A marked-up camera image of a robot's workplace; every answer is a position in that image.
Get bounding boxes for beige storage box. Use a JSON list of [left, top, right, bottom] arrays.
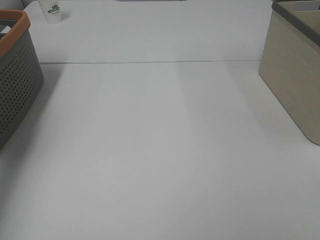
[[258, 0, 320, 145]]

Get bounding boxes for white paper cup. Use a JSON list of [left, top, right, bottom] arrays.
[[38, 0, 62, 24]]

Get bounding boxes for grey basket with orange rim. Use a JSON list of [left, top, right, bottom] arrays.
[[0, 9, 44, 147]]

